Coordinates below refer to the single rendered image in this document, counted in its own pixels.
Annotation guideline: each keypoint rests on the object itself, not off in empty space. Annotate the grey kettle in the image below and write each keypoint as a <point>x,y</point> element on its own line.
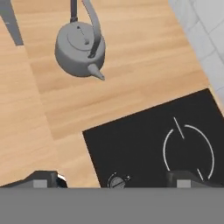
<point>79,49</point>

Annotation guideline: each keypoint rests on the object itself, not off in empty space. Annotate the black hob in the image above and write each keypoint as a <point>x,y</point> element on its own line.
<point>140,145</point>

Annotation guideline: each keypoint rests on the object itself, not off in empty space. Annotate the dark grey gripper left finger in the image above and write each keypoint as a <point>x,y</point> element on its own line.
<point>43,178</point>

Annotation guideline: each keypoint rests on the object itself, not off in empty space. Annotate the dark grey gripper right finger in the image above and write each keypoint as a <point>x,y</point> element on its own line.
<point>182,178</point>

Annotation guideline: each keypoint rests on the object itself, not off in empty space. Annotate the grey hob knob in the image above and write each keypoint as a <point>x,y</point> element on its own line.
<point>117,182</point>

